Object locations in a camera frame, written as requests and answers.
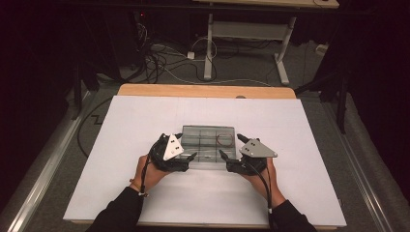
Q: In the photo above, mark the person's right hand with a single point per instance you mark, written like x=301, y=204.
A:
x=264, y=187

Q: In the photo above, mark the white-legged desk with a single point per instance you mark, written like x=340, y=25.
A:
x=251, y=30

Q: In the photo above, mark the white table board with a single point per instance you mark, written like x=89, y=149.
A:
x=129, y=122

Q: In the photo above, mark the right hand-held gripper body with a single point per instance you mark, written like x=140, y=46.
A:
x=256, y=150

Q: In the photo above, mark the person's left hand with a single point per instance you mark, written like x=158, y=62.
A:
x=151, y=177

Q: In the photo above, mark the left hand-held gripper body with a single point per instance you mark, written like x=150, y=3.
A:
x=172, y=150

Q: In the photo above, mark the black metal stand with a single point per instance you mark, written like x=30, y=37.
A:
x=77, y=93
x=341, y=106

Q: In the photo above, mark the white power adapter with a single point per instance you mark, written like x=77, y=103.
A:
x=190, y=55

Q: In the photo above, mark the wooden table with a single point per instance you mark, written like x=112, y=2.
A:
x=199, y=91

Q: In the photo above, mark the grey round table cap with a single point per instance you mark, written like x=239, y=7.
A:
x=240, y=96

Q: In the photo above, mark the clear plastic compartment box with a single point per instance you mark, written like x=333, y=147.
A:
x=206, y=145

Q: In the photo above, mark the white floor box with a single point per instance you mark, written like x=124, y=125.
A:
x=321, y=48

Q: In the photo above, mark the aluminium floor rail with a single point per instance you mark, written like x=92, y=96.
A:
x=364, y=185
x=48, y=167

